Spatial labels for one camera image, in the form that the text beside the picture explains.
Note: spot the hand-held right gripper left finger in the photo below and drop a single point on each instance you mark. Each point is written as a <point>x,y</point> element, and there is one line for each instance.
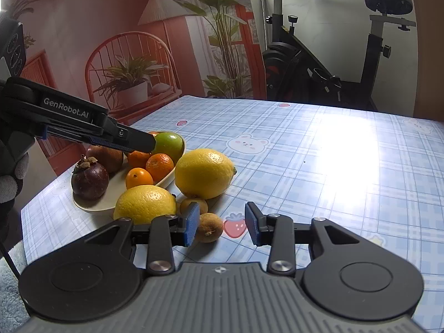
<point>192,223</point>

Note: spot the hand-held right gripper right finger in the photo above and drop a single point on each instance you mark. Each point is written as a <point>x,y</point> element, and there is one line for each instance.
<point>253,223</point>

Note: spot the dark purple mangosteen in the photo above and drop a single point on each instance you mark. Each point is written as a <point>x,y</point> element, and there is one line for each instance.
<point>90,182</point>

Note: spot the yellow lemon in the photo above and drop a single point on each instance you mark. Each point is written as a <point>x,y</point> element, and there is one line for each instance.
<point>145,204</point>
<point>204,173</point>

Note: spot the red apple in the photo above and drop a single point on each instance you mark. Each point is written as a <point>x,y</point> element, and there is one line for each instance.
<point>104,159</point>

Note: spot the brown longan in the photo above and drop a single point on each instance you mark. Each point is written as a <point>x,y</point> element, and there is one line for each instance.
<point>193,205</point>
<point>208,227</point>

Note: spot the orange mandarin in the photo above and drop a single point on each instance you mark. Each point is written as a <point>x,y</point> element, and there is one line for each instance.
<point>159,167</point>
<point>138,159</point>
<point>139,178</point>

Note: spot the cream plate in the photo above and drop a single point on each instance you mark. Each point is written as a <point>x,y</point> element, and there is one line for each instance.
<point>114,194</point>

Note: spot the green apple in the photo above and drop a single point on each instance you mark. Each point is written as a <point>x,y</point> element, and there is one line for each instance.
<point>170,145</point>

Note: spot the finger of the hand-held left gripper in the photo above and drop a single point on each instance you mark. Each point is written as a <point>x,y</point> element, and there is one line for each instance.
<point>133,138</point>

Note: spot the person's left hand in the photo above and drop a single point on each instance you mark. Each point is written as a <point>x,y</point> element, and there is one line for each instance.
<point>15,166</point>

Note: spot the blue plaid tablecloth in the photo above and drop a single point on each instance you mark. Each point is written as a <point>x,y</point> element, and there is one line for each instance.
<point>312,166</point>

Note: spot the printed wall backdrop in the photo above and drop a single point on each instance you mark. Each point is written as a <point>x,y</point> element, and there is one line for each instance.
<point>86,14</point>

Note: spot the wooden panel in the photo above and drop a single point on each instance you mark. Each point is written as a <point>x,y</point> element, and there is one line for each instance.
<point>430,93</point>

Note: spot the black exercise bike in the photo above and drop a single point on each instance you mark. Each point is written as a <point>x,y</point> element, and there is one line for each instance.
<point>288,69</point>

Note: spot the light fluffy towel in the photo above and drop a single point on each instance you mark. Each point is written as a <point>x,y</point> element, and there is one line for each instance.
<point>8,284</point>

